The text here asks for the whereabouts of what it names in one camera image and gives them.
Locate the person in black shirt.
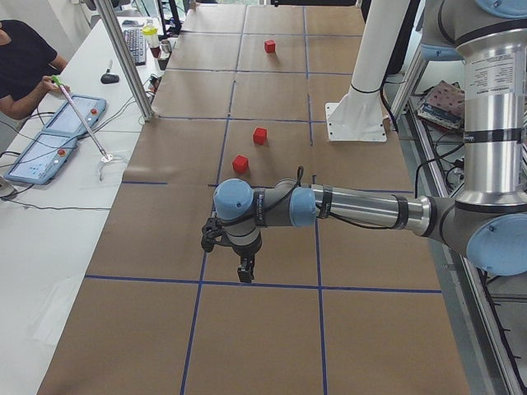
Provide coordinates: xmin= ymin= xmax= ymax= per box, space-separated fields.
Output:
xmin=1 ymin=20 xmax=68 ymax=120

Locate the aluminium frame post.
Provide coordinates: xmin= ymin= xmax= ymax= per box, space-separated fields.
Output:
xmin=94 ymin=0 xmax=154 ymax=121

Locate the yellow lid drink bottle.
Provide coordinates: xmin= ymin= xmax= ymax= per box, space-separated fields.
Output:
xmin=142 ymin=18 xmax=161 ymax=58

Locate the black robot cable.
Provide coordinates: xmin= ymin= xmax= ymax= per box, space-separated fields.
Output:
xmin=222 ymin=165 xmax=404 ymax=230

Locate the black computer mouse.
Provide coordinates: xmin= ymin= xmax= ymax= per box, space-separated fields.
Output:
xmin=100 ymin=72 xmax=120 ymax=85

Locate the teach pendant tablet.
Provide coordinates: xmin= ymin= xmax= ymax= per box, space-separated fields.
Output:
xmin=42 ymin=95 xmax=107 ymax=137
xmin=4 ymin=132 xmax=77 ymax=185

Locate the metal cup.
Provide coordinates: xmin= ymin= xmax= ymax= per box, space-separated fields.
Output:
xmin=160 ymin=39 xmax=172 ymax=54

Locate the upper teach pendant tablet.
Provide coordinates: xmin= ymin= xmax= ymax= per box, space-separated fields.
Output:
xmin=42 ymin=95 xmax=107 ymax=137

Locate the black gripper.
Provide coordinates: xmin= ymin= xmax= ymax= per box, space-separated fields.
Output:
xmin=232 ymin=234 xmax=262 ymax=282

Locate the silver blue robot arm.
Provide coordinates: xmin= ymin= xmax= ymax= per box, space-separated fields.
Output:
xmin=201 ymin=1 xmax=526 ymax=282

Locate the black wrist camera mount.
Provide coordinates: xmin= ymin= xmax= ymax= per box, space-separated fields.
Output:
xmin=201 ymin=217 xmax=230 ymax=253

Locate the red cube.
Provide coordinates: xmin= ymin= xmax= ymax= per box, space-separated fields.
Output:
xmin=253 ymin=127 xmax=268 ymax=145
xmin=264 ymin=39 xmax=276 ymax=53
xmin=231 ymin=155 xmax=249 ymax=174

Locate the black keyboard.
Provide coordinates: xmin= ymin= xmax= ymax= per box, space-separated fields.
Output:
xmin=123 ymin=28 xmax=147 ymax=66

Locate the lower teach pendant tablet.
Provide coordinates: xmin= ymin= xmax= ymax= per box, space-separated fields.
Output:
xmin=4 ymin=132 xmax=77 ymax=185

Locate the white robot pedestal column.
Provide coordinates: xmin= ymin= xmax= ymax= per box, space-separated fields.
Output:
xmin=325 ymin=0 xmax=419 ymax=142

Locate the stack of patterned books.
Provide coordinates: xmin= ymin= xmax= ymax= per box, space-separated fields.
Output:
xmin=417 ymin=81 xmax=465 ymax=130

